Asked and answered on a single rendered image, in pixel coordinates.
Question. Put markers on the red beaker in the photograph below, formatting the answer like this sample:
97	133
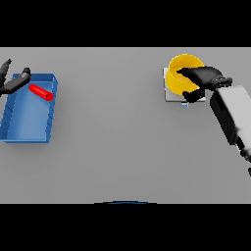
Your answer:
40	92

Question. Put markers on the blue tray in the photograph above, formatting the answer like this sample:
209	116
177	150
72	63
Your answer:
27	111

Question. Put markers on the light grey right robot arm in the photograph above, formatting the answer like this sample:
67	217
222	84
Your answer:
231	114

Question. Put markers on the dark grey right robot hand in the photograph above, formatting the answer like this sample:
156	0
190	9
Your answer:
204	77

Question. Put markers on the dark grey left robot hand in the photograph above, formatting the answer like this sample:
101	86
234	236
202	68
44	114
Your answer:
15	83

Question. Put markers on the yellow bowl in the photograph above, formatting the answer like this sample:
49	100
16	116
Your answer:
179	78

